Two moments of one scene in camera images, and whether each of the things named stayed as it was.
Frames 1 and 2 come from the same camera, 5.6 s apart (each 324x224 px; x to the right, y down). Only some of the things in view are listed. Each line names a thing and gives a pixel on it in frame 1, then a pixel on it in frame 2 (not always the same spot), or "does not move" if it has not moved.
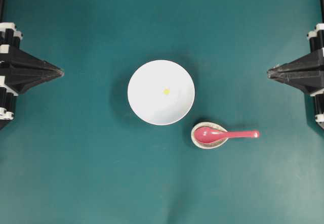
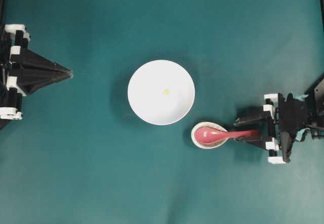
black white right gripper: x=306 y=73 → x=291 y=116
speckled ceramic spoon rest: x=207 y=145 does not move
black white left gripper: x=25 y=71 → x=38 y=72
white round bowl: x=145 y=94 does not move
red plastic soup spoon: x=207 y=135 does not move
